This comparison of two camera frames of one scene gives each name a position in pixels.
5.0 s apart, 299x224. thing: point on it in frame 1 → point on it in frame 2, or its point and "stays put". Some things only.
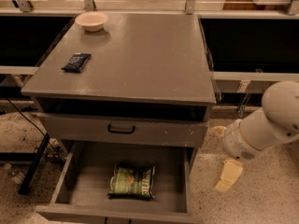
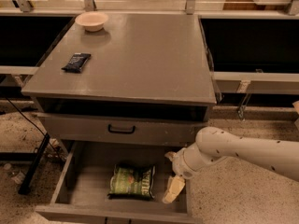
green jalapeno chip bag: (132, 181) stays put
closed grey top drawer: (187, 130) stays put
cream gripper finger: (220, 129) → (171, 155)
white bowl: (92, 21) stays put
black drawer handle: (121, 131) stays put
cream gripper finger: (231, 170) → (176, 184)
